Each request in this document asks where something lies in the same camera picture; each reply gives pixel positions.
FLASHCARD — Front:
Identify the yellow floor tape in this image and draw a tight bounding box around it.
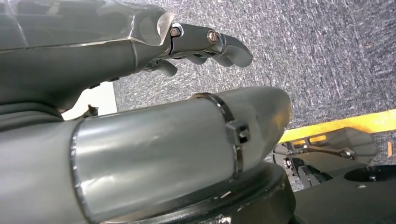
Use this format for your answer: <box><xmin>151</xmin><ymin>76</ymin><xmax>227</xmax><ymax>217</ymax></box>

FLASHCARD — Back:
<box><xmin>278</xmin><ymin>109</ymin><xmax>396</xmax><ymax>146</ymax></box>

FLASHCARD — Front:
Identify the white panel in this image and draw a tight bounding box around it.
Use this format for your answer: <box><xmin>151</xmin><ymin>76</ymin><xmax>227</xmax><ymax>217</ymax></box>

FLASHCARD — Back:
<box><xmin>61</xmin><ymin>82</ymin><xmax>118</xmax><ymax>121</ymax></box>

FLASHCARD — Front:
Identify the black robot foot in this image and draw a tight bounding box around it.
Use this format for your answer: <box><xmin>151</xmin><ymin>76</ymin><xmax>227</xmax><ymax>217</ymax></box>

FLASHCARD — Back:
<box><xmin>272</xmin><ymin>127</ymin><xmax>379</xmax><ymax>188</ymax></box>

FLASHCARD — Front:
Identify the black robot leg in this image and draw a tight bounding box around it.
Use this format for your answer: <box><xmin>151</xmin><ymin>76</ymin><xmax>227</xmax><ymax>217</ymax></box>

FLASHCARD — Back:
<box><xmin>102</xmin><ymin>151</ymin><xmax>396</xmax><ymax>224</ymax></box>

